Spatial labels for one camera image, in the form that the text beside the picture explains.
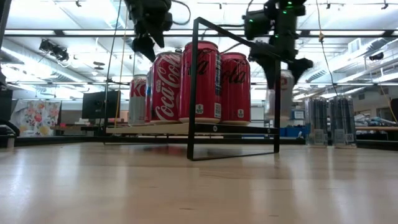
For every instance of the black ceiling light cluster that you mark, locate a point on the black ceiling light cluster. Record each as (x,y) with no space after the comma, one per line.
(56,51)

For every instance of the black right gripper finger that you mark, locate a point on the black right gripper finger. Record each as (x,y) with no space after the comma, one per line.
(300,67)
(267,63)

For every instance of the black aluminium table frame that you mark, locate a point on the black aluminium table frame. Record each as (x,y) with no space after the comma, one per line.
(236,141)

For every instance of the black ceiling fixture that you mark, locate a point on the black ceiling fixture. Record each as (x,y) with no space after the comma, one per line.
(376,56)

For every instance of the floral patterned cloth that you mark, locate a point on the floral patterned cloth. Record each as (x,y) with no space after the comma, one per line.
(37,119)

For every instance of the red Coke Zero can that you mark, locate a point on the red Coke Zero can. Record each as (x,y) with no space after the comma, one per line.
(235,99)
(210,93)

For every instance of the blue storage bins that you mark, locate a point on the blue storage bins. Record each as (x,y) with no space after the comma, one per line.
(293,132)

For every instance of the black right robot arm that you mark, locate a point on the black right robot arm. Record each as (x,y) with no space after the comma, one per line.
(292,6)

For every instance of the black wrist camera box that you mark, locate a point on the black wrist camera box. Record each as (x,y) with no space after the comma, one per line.
(256,25)

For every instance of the red Coca-Cola classic can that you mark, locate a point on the red Coca-Cola classic can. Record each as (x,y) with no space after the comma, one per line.
(166,93)

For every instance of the wooden shelf with black frame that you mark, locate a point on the wooden shelf with black frame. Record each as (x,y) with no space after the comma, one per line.
(245,129)

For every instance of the background wooden workbench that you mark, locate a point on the background wooden workbench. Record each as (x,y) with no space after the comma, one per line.
(373,128)

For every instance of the silver Diet Coke can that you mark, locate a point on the silver Diet Coke can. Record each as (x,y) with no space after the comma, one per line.
(286,96)
(137,102)

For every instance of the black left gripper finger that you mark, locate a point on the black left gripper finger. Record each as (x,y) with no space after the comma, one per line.
(159,35)
(144,48)

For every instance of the black monitor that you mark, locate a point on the black monitor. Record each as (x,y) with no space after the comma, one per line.
(96,104)

